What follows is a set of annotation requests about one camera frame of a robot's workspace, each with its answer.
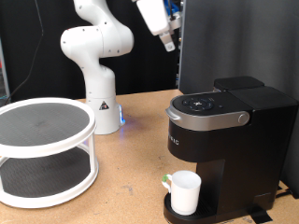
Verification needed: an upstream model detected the white mug green-taped handle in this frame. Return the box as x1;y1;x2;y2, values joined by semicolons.
161;170;203;217

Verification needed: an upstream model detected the metal rack frame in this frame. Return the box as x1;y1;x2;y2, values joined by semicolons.
0;36;10;105

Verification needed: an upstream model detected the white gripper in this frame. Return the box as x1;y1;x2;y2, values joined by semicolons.
135;0;177;53

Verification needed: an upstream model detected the white two-tier turntable shelf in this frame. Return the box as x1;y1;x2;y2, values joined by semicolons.
0;97;100;209

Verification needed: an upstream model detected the black Keurig coffee machine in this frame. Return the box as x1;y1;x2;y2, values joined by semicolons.
163;76;299;224

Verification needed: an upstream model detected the black power cord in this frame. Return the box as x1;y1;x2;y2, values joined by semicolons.
275;186;295;199

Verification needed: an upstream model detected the black tape strip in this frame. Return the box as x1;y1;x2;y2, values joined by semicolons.
249;206;274;224

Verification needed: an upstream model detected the gray partition panel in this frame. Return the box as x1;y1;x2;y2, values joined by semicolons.
178;0;299;197

